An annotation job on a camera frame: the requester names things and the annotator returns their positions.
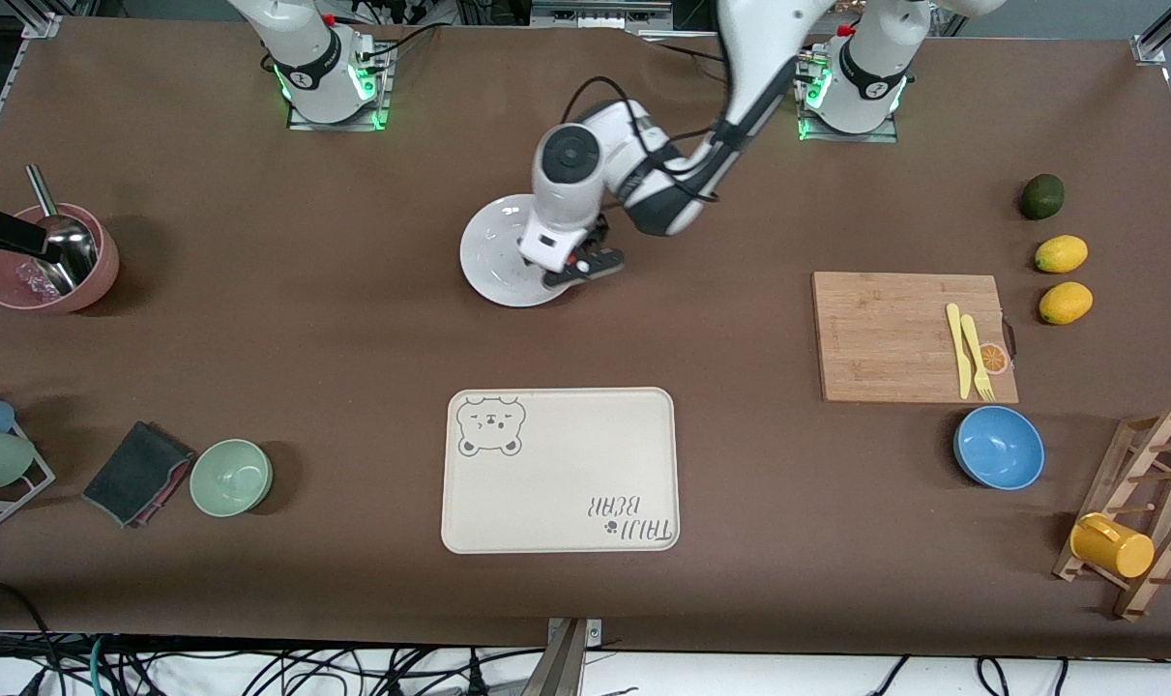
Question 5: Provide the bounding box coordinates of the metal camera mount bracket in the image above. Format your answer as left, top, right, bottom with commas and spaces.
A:
522, 617, 603, 696

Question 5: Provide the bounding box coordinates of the metal ladle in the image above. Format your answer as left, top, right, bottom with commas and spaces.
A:
24, 164, 100, 296

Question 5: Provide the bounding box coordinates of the blue bowl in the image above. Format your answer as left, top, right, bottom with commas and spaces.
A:
953, 405, 1046, 491

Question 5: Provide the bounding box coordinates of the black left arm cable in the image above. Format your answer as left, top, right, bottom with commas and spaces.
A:
568, 75, 731, 204

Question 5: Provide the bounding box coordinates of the aluminium frame rail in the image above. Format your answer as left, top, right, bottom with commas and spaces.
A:
0, 10, 61, 185
1131, 0, 1171, 67

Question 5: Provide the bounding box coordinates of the pink bowl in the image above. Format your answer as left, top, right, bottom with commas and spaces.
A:
0, 203, 120, 314

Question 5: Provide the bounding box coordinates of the black base cable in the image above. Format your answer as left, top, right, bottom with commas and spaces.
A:
348, 14, 443, 73
641, 37, 731, 65

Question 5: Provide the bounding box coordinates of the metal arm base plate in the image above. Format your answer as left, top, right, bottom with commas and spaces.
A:
798, 53, 900, 144
288, 43, 391, 131

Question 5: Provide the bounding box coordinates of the yellow plastic knife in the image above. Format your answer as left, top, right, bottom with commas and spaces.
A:
946, 303, 974, 400

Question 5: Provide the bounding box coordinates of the dark green avocado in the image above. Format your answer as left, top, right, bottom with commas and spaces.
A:
1019, 174, 1066, 220

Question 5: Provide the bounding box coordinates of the white round plate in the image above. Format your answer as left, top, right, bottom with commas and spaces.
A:
459, 194, 587, 308

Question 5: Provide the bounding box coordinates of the wooden cutting board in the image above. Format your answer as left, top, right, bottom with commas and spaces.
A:
812, 272, 1019, 404

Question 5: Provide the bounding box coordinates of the grey wire cup rack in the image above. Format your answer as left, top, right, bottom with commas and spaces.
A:
0, 383, 56, 538

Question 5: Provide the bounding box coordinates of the yellow lemon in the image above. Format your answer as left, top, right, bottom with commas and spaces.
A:
1035, 235, 1090, 274
1039, 281, 1094, 326

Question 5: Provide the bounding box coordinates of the yellow plastic fork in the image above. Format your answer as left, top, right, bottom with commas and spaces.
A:
960, 313, 996, 402

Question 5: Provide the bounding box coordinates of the cream bear print tray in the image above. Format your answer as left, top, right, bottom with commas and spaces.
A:
441, 388, 680, 555

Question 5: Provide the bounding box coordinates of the pale green bowl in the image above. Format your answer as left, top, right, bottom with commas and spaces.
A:
190, 439, 274, 518

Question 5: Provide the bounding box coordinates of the wooden mug rack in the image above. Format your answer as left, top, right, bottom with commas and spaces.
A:
1052, 409, 1171, 622

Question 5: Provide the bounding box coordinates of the yellow mug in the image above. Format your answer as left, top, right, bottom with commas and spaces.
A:
1069, 512, 1156, 579

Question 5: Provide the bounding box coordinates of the dark folded cloth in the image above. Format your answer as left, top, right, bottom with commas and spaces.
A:
82, 420, 196, 529

